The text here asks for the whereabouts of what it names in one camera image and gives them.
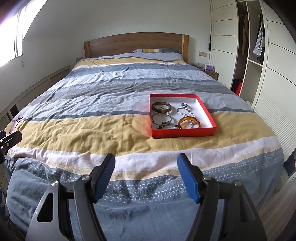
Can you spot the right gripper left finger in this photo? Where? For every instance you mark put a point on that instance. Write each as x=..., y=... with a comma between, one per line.
x=51, y=219

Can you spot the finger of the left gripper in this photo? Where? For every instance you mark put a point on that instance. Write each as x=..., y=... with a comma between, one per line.
x=8, y=141

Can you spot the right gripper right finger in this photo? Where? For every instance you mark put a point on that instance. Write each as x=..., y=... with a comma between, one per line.
x=240, y=219

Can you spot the amber orange bangle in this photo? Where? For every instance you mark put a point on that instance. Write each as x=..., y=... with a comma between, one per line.
x=190, y=121

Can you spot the dark brown gold bangle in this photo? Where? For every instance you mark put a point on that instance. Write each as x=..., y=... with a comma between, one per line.
x=161, y=107

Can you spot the red jewelry box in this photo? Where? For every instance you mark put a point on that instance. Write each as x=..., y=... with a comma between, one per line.
x=182, y=105

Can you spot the striped duvet cover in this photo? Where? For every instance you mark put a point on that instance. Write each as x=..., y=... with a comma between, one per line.
x=102, y=107

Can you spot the window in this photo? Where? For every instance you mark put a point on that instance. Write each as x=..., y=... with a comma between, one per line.
x=15, y=27

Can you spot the red bag in wardrobe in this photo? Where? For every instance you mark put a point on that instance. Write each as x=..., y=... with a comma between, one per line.
x=236, y=86

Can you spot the wooden nightstand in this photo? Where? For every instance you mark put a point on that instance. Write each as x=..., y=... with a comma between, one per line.
x=213, y=74

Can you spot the purple tissue box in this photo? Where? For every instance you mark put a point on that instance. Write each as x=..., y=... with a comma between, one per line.
x=210, y=67

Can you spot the wooden headboard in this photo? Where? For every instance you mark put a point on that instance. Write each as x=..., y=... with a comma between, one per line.
x=126, y=43

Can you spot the hanging striped shirt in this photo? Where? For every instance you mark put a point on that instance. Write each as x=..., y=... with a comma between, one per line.
x=259, y=41

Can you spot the white wardrobe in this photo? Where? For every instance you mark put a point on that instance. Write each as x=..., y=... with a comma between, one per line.
x=250, y=43

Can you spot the striped pillow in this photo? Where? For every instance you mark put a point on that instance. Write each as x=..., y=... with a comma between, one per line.
x=156, y=50

